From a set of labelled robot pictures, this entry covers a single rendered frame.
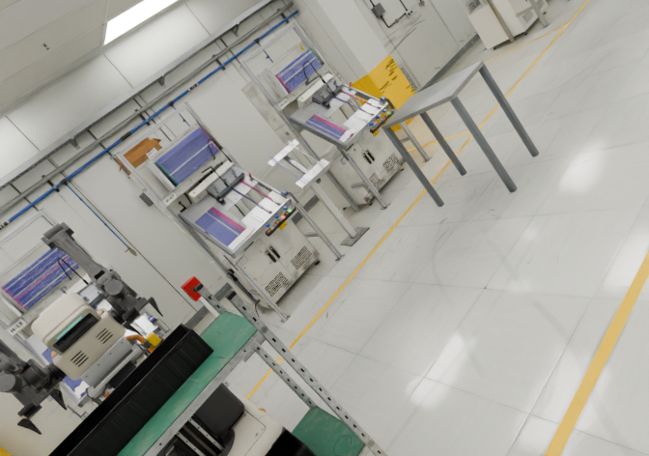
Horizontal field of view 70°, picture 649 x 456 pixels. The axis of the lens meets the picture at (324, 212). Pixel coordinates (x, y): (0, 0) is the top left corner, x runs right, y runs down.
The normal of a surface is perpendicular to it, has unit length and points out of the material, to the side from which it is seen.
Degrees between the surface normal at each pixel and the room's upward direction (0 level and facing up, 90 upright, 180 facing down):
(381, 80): 90
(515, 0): 90
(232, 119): 90
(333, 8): 90
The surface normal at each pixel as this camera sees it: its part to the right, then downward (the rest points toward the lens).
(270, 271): 0.48, -0.08
